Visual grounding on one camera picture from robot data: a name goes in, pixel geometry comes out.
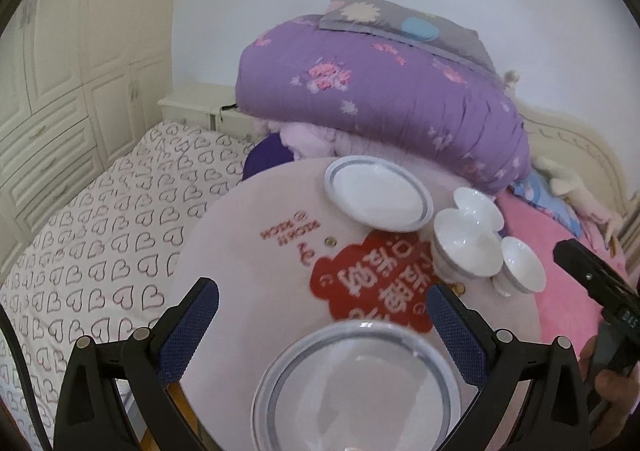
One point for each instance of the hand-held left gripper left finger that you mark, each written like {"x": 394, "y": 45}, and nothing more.
{"x": 187, "y": 326}

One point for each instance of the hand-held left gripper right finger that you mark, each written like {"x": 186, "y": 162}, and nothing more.
{"x": 455, "y": 331}

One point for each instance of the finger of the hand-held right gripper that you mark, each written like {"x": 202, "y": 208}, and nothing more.
{"x": 590, "y": 271}

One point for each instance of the large white porcelain bowl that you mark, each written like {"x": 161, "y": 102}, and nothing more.
{"x": 462, "y": 248}

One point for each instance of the grey-rimmed white plate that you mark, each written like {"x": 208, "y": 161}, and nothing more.
{"x": 375, "y": 193}
{"x": 355, "y": 386}

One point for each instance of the person's right hand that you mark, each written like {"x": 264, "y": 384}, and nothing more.
{"x": 617, "y": 393}

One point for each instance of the pink blanket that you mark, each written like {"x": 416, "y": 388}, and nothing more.
{"x": 560, "y": 301}

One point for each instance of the cream plush toy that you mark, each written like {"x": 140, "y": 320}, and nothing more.
{"x": 575, "y": 186}

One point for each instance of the blue printed cloth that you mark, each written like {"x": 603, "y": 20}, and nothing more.
{"x": 540, "y": 196}

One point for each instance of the round pink printed table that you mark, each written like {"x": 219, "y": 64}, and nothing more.
{"x": 250, "y": 256}

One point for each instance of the heart-print bed sheet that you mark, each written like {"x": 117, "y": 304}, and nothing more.
{"x": 100, "y": 241}

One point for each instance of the cream carved headboard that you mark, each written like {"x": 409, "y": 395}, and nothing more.
{"x": 575, "y": 141}

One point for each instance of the dark purple cloth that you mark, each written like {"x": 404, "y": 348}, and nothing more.
{"x": 265, "y": 156}

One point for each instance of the small white fluffy toy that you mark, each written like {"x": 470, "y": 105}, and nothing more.
{"x": 510, "y": 81}

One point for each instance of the cream nightstand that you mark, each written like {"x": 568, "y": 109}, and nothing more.
{"x": 192, "y": 106}

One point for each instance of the light lilac fleece blanket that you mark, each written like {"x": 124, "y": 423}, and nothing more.
{"x": 310, "y": 141}

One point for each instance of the purple floral quilt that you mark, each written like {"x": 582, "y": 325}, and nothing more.
{"x": 400, "y": 106}

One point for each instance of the cream panelled wardrobe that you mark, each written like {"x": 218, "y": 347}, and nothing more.
{"x": 75, "y": 56}

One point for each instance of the grey flower-print pillow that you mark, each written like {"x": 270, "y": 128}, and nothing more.
{"x": 400, "y": 23}

